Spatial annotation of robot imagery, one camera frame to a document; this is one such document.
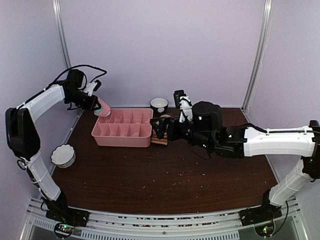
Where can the right aluminium frame post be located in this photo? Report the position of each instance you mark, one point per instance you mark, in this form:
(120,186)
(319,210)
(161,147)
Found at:
(261,48)

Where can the black and white bowl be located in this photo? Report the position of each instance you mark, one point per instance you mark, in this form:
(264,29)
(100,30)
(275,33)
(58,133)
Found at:
(159,105)

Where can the white fluted bowl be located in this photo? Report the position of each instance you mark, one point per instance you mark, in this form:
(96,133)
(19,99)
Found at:
(63,156)

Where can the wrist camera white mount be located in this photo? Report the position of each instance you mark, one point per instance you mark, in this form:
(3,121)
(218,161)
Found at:
(183,102)
(92,87)

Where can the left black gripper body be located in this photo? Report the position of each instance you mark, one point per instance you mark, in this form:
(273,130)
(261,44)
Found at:
(83,103)

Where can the round control board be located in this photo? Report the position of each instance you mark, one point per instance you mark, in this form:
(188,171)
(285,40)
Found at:
(265,230)
(63,230)

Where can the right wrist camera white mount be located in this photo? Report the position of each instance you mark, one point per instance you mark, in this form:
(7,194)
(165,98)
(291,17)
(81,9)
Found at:
(183,102)

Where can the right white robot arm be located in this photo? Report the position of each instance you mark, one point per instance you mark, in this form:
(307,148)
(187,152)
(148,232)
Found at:
(201,125)

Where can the right round control board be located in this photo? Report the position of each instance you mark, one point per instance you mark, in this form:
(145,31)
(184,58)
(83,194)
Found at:
(265,230)

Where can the pink sock with teal patches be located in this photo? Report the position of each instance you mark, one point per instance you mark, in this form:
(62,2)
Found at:
(104,110)

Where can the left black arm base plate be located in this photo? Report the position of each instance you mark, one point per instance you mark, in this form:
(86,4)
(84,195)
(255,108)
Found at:
(73,217)

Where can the left aluminium frame post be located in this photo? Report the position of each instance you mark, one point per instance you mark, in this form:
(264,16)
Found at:
(61,33)

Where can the beige striped ribbed sock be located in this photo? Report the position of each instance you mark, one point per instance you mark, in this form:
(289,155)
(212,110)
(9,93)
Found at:
(154,138)

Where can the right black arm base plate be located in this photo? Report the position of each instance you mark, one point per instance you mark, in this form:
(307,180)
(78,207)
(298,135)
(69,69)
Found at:
(256,215)

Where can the aluminium frame post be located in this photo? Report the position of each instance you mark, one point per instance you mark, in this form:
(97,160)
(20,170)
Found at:
(261,48)
(61,33)

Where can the left round control board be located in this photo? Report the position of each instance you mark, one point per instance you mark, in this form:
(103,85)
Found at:
(63,230)

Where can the aluminium front rail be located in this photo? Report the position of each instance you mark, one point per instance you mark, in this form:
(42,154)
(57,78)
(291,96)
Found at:
(218,225)

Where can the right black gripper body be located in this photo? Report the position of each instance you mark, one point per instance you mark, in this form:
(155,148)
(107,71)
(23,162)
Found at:
(174,135)

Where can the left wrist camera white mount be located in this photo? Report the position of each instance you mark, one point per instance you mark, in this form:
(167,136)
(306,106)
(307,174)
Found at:
(92,87)

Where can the pink divided organizer tray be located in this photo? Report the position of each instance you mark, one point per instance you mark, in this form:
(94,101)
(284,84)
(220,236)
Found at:
(124,127)

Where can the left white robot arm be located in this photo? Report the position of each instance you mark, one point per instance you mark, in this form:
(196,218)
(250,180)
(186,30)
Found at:
(23,137)

